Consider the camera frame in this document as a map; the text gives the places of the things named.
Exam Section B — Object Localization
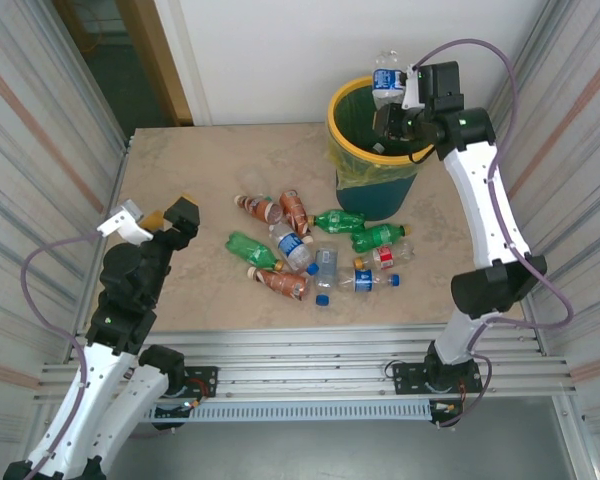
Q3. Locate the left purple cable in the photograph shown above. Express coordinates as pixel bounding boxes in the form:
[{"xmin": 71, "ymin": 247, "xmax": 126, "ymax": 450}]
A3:
[{"xmin": 19, "ymin": 232, "xmax": 106, "ymax": 476}]

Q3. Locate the clear bottle red label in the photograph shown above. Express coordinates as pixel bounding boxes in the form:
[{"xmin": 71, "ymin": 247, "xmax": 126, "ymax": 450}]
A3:
[{"xmin": 353, "ymin": 241, "xmax": 416, "ymax": 272}]

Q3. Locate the brown coffee bottle cream cap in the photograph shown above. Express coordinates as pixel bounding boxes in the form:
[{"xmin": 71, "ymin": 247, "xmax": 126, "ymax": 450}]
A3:
[
  {"xmin": 233, "ymin": 193, "xmax": 285, "ymax": 225},
  {"xmin": 246, "ymin": 266, "xmax": 310, "ymax": 301}
]

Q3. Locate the small blue-label water bottle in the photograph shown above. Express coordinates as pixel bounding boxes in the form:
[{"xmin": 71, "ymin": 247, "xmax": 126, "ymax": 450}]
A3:
[{"xmin": 371, "ymin": 48, "xmax": 407, "ymax": 112}]

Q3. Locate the aluminium rail frame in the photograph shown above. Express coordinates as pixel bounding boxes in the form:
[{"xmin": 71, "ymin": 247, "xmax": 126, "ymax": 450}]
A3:
[{"xmin": 33, "ymin": 322, "xmax": 579, "ymax": 401}]

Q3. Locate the corrugated translucent side panel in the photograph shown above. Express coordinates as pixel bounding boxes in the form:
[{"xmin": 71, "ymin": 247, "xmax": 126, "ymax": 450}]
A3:
[
  {"xmin": 0, "ymin": 0, "xmax": 131, "ymax": 480},
  {"xmin": 472, "ymin": 0, "xmax": 600, "ymax": 480}
]

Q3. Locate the blue bin yellow rim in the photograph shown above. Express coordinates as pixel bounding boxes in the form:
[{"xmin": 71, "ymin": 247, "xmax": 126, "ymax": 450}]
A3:
[{"xmin": 327, "ymin": 74, "xmax": 439, "ymax": 221}]

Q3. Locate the yellow-green bin liner bag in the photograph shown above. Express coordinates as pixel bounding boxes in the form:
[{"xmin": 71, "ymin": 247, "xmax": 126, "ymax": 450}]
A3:
[{"xmin": 328, "ymin": 82, "xmax": 434, "ymax": 191}]

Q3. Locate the clear water bottle blue label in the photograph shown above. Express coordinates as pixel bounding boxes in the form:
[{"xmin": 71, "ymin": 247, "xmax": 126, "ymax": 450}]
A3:
[{"xmin": 268, "ymin": 222, "xmax": 320, "ymax": 277}]

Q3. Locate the clear crushed plastic bottle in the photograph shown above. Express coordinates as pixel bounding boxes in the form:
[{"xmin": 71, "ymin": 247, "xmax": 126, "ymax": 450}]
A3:
[{"xmin": 237, "ymin": 164, "xmax": 274, "ymax": 199}]

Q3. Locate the crushed brown coffee bottle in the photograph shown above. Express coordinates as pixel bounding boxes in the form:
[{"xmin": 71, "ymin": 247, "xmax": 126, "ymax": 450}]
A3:
[{"xmin": 278, "ymin": 188, "xmax": 315, "ymax": 245}]

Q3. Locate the soda water bottle pale label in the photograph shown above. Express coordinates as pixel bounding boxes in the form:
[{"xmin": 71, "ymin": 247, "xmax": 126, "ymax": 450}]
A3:
[{"xmin": 313, "ymin": 242, "xmax": 340, "ymax": 290}]

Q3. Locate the slotted grey cable duct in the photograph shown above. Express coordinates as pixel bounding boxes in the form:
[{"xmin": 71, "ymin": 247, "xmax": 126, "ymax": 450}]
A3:
[{"xmin": 139, "ymin": 398, "xmax": 434, "ymax": 425}]

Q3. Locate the purple cable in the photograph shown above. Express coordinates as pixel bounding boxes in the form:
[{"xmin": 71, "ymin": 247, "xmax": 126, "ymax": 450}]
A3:
[
  {"xmin": 19, "ymin": 232, "xmax": 106, "ymax": 476},
  {"xmin": 412, "ymin": 38, "xmax": 576, "ymax": 430}
]

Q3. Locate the wooden door frame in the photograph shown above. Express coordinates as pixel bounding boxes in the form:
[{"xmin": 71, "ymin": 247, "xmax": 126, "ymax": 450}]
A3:
[{"xmin": 114, "ymin": 0, "xmax": 196, "ymax": 127}]

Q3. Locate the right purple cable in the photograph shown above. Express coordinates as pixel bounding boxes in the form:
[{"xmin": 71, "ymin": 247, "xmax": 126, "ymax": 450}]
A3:
[{"xmin": 412, "ymin": 38, "xmax": 576, "ymax": 430}]

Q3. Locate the Pepsi-logo water bottle blue cap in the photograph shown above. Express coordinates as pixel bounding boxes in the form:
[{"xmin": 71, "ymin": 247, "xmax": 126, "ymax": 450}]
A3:
[{"xmin": 335, "ymin": 267, "xmax": 401, "ymax": 295}]

